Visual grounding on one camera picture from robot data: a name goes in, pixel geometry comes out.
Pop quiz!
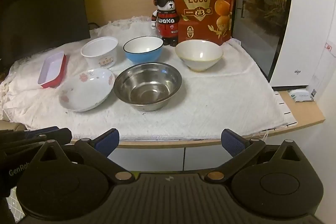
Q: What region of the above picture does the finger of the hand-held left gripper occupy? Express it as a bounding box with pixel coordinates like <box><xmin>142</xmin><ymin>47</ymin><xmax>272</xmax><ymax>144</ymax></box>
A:
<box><xmin>10</xmin><ymin>128</ymin><xmax>73</xmax><ymax>151</ymax></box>
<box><xmin>25</xmin><ymin>126</ymin><xmax>61</xmax><ymax>135</ymax></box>

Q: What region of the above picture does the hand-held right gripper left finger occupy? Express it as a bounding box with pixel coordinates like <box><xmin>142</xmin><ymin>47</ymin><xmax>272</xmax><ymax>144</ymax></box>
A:
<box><xmin>34</xmin><ymin>128</ymin><xmax>133</xmax><ymax>183</ymax></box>

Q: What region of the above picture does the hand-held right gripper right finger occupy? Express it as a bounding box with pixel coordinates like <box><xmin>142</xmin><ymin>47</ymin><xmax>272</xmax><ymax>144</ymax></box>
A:
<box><xmin>206</xmin><ymin>129</ymin><xmax>309</xmax><ymax>183</ymax></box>

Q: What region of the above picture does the stainless steel bowl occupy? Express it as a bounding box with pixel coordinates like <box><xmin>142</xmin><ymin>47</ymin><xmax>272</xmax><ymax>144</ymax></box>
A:
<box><xmin>113</xmin><ymin>62</ymin><xmax>182</xmax><ymax>112</ymax></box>

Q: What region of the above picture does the white conical ceramic bowl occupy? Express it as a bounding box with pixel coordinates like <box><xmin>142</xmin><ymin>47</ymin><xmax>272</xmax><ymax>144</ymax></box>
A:
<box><xmin>175</xmin><ymin>39</ymin><xmax>224</xmax><ymax>72</ymax></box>

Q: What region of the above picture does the white cloth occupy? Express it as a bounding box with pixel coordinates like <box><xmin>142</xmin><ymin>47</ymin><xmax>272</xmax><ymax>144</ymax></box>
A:
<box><xmin>0</xmin><ymin>15</ymin><xmax>292</xmax><ymax>141</ymax></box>

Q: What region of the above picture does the white cabinet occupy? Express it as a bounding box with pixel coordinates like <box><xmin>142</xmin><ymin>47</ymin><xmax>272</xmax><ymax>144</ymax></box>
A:
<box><xmin>107</xmin><ymin>146</ymin><xmax>229</xmax><ymax>171</ymax></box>

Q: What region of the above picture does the white floral plate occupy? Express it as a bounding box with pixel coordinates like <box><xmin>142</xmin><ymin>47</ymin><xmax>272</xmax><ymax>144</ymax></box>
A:
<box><xmin>58</xmin><ymin>68</ymin><xmax>116</xmax><ymax>112</ymax></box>

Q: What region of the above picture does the red rectangular baking dish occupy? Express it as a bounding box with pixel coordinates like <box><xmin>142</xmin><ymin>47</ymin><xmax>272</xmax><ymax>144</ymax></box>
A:
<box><xmin>38</xmin><ymin>50</ymin><xmax>69</xmax><ymax>89</ymax></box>

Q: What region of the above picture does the wet wipes pack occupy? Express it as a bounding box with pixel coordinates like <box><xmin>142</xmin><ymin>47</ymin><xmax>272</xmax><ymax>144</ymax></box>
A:
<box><xmin>287</xmin><ymin>89</ymin><xmax>316</xmax><ymax>103</ymax></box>

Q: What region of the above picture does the white plastic cup bowl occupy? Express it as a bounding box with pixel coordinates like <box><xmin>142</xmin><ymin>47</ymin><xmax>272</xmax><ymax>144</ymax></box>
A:
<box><xmin>80</xmin><ymin>36</ymin><xmax>119</xmax><ymax>69</ymax></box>

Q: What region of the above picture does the blue bowl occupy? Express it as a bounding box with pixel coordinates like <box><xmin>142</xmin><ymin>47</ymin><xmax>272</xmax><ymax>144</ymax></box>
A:
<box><xmin>123</xmin><ymin>36</ymin><xmax>164</xmax><ymax>65</ymax></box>

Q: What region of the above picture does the white cardboard box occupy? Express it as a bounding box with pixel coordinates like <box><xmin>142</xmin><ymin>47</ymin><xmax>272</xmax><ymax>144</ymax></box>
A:
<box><xmin>309</xmin><ymin>30</ymin><xmax>336</xmax><ymax>103</ymax></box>

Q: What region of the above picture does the black monitor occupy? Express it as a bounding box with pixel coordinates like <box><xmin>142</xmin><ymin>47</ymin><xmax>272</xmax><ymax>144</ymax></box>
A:
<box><xmin>0</xmin><ymin>0</ymin><xmax>91</xmax><ymax>67</ymax></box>

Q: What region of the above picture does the panda figurine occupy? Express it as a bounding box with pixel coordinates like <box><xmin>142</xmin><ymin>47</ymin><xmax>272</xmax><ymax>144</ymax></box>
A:
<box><xmin>151</xmin><ymin>0</ymin><xmax>182</xmax><ymax>47</ymax></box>

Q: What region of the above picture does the red snack bag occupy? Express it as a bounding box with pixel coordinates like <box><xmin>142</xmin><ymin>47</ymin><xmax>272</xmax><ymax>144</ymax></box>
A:
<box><xmin>169</xmin><ymin>0</ymin><xmax>237</xmax><ymax>46</ymax></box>

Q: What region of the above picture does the white computer case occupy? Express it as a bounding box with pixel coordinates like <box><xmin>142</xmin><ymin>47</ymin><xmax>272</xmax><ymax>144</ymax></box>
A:
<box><xmin>232</xmin><ymin>0</ymin><xmax>336</xmax><ymax>88</ymax></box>

